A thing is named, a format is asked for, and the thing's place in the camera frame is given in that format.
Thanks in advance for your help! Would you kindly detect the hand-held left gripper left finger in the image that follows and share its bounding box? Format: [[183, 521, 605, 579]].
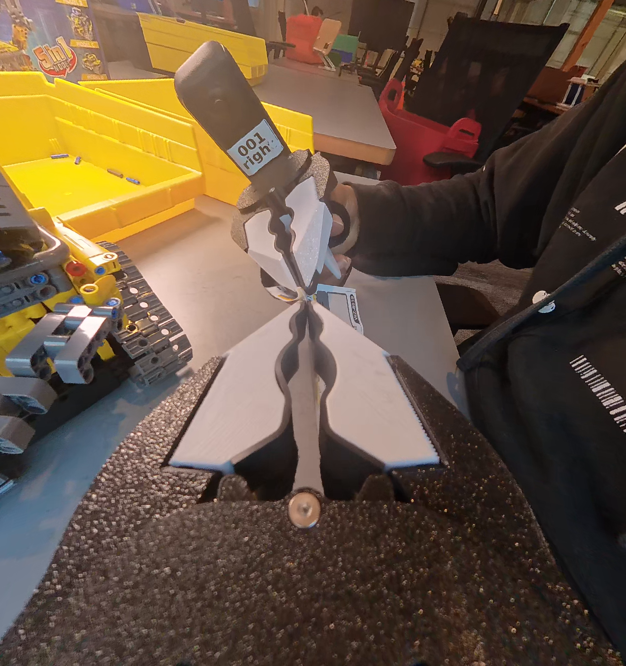
[[169, 302, 303, 474]]

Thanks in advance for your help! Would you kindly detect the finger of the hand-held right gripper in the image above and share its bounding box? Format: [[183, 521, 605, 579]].
[[243, 212, 293, 294], [285, 175, 343, 294]]

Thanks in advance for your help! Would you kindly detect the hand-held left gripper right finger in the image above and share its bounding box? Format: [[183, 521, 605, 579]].
[[310, 302, 441, 471]]

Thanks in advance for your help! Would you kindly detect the yellow grey sticker sheet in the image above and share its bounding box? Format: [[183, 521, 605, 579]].
[[290, 281, 368, 498]]

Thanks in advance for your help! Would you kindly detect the yellow grey brick robot model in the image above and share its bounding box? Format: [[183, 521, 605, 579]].
[[0, 154, 195, 513]]

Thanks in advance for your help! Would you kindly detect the grey desk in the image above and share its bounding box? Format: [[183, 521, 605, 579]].
[[0, 172, 480, 651]]

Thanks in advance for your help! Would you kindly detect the person's right hand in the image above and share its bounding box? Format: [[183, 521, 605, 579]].
[[326, 182, 361, 256]]

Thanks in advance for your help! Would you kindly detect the yellow plastic bin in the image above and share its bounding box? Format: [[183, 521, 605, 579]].
[[95, 77, 317, 207], [138, 13, 270, 86], [0, 70, 205, 242]]

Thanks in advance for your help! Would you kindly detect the colourful toy set box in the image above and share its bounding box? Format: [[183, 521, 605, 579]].
[[0, 0, 112, 84]]

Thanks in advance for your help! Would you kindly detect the black mesh chair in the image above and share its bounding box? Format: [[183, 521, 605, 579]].
[[407, 15, 571, 176]]

